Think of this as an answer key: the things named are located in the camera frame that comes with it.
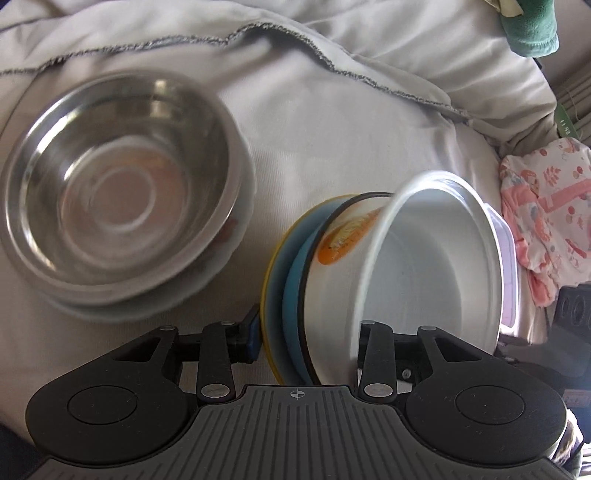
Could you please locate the cream cloth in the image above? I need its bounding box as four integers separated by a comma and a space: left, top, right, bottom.
487, 0, 525, 17

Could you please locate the green towel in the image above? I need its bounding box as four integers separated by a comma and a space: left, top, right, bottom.
501, 0, 559, 58

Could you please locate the stainless steel bowl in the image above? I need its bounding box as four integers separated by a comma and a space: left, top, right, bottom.
0, 69, 246, 306

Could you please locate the pink patterned baby clothing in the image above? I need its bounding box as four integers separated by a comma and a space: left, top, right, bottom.
499, 138, 591, 308

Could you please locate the grey pleated curtain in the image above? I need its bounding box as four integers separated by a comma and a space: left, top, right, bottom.
540, 28, 591, 153

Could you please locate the white printed plastic bowl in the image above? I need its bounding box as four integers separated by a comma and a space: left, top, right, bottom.
300, 170, 507, 387

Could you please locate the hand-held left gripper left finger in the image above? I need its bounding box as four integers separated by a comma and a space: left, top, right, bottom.
113, 304, 262, 403

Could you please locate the white bowl with yellow rim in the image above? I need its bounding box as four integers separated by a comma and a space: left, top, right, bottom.
260, 194, 356, 387

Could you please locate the beige bed sheet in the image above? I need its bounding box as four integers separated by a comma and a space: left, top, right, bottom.
0, 0, 568, 416

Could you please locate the white floral plate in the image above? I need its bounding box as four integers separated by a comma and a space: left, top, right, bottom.
39, 152, 257, 322

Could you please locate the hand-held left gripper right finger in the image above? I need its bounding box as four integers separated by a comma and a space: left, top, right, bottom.
358, 322, 493, 403

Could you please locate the green tag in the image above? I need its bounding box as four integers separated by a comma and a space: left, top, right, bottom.
556, 104, 575, 137

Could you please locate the white and red plastic tray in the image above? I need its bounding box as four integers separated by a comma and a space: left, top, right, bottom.
485, 205, 523, 334

